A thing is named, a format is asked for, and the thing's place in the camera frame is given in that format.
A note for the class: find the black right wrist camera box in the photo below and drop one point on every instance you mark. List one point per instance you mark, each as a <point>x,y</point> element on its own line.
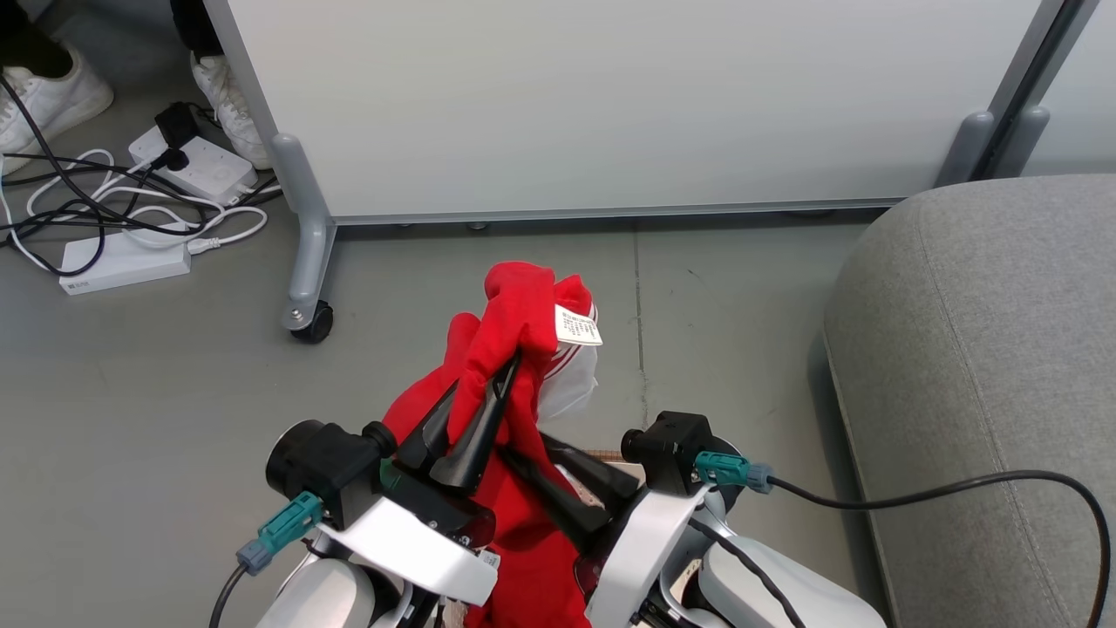
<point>671,449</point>

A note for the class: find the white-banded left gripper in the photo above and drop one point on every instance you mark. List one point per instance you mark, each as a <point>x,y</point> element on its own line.
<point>410,545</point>

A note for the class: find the grey partition leg with caster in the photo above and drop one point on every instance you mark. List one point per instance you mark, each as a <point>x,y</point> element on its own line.
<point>305,227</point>

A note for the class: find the black trouser leg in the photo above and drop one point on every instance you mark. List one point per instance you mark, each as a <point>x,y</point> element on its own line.
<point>193,26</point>
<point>30,35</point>

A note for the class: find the black caster wheel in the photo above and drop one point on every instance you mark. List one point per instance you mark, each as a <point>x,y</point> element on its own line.
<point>316,324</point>

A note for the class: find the large white partition board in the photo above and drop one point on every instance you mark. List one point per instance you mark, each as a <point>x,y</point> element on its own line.
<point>610,96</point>

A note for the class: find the grey partition foot post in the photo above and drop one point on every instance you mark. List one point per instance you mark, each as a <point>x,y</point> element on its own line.
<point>966,148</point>
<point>1022,139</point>

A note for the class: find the grey fabric sofa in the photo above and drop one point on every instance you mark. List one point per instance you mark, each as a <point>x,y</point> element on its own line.
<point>985,366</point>

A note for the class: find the narrow white partition board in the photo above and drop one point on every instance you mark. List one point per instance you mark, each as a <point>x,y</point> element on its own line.
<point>1085,87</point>

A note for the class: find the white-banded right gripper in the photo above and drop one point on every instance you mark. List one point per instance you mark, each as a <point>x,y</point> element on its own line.
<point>641,549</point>

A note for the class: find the cream perforated laundry basket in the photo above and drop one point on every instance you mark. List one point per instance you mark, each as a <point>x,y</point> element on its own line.
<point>602,454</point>

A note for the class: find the long white power strip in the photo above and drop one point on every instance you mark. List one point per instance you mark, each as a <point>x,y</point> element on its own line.
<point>122,260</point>

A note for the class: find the square white power strip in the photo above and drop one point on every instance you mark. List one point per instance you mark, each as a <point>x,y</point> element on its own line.
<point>214,170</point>

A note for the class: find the red and white garment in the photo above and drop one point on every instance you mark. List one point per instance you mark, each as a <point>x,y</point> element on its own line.
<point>514,314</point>

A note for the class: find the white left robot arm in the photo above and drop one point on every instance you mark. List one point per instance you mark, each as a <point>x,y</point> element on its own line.
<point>323,597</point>

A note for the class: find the white sneaker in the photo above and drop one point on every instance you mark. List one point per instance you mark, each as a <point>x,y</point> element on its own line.
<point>231,109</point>
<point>48,100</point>

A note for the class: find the black power adapter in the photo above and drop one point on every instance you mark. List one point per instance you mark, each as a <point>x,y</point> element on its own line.
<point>177,124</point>

